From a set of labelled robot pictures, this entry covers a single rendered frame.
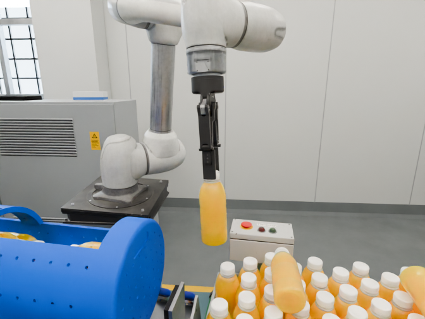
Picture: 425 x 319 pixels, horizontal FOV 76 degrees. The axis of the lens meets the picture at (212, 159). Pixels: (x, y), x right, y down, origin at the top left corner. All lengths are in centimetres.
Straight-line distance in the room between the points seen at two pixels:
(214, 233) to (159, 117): 70
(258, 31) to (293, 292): 58
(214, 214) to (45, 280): 38
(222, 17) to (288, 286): 58
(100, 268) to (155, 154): 71
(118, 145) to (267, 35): 75
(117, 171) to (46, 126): 138
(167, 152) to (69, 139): 130
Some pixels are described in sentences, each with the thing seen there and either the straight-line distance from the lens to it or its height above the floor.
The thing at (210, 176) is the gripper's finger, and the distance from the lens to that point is 64.
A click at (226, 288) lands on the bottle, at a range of 80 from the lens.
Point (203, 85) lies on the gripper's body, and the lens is 61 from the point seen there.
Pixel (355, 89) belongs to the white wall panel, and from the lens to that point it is 358.
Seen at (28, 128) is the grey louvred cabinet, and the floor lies 124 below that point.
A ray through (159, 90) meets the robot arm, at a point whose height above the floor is 154.
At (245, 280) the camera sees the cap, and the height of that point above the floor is 108.
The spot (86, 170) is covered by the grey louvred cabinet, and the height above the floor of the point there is 90.
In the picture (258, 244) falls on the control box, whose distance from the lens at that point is 91.
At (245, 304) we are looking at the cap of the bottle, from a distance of 70.
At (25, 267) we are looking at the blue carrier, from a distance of 74.
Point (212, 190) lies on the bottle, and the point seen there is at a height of 131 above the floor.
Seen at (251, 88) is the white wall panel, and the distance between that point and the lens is 331.
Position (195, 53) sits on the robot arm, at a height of 162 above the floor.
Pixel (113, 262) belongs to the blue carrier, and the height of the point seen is 120.
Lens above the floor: 154
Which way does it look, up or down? 15 degrees down
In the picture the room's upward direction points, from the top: straight up
